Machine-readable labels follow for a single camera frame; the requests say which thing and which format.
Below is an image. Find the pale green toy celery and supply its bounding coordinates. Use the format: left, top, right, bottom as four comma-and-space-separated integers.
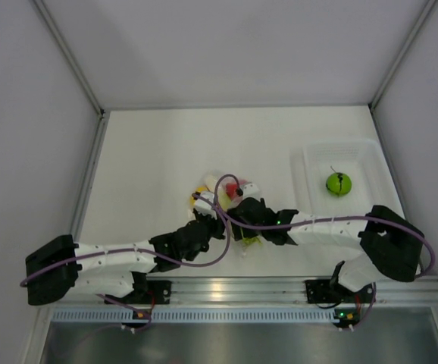
241, 236, 262, 249

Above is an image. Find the red toy pepper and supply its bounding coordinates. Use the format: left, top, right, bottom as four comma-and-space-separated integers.
225, 183, 242, 199

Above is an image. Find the clear polka dot zip bag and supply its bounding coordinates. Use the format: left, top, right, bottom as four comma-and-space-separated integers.
188, 171, 261, 259

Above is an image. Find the green toy pepper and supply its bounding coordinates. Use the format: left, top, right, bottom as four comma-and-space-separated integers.
325, 167, 352, 197

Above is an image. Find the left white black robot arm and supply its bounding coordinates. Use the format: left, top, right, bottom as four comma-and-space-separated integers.
20, 215, 231, 306

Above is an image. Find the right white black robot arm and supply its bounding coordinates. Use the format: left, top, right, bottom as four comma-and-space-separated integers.
227, 197, 424, 301

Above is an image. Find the yellow toy pepper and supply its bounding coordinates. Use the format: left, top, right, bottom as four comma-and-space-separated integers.
190, 186, 209, 204

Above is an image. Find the white plastic basket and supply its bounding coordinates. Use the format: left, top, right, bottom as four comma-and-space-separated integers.
289, 139, 404, 217

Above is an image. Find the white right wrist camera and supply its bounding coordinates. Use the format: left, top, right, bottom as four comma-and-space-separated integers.
240, 182, 261, 200

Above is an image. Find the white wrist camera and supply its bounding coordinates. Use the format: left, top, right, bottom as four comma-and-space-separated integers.
240, 182, 261, 200
192, 190, 217, 219

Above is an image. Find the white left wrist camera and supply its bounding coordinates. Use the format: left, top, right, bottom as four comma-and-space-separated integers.
192, 190, 217, 219

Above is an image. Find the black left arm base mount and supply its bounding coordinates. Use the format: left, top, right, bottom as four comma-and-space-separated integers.
106, 280, 172, 305

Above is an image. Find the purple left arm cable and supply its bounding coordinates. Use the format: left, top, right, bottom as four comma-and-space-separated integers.
20, 193, 232, 287

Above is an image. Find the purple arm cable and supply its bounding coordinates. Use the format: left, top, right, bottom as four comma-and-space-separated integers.
20, 193, 232, 287
213, 173, 436, 278

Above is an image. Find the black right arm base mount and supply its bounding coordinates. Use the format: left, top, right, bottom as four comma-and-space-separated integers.
305, 261, 356, 309

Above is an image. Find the slotted white cable duct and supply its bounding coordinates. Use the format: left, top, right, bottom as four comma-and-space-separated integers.
52, 306, 340, 324

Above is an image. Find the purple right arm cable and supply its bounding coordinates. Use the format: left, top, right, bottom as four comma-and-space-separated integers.
213, 173, 436, 278

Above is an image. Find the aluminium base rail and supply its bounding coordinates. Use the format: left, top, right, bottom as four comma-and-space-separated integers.
52, 275, 438, 306

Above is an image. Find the aluminium frame post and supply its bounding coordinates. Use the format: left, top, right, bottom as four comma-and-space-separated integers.
33, 0, 106, 118

